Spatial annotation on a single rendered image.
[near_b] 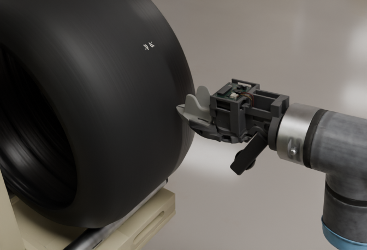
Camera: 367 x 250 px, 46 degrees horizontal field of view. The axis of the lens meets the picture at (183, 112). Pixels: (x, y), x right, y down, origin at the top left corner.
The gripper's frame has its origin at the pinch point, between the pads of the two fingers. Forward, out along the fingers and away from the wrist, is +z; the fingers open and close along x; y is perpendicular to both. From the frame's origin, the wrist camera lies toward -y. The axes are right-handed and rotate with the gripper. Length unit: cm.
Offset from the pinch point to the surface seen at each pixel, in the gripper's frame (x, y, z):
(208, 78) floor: -196, -108, 133
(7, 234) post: 28.2, -18.4, 23.2
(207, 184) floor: -96, -115, 68
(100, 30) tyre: 7.7, 17.1, 9.2
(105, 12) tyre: 4.1, 18.9, 11.1
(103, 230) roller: 11.3, -28.9, 17.3
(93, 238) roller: 14.3, -28.9, 17.3
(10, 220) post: 27.0, -15.4, 22.8
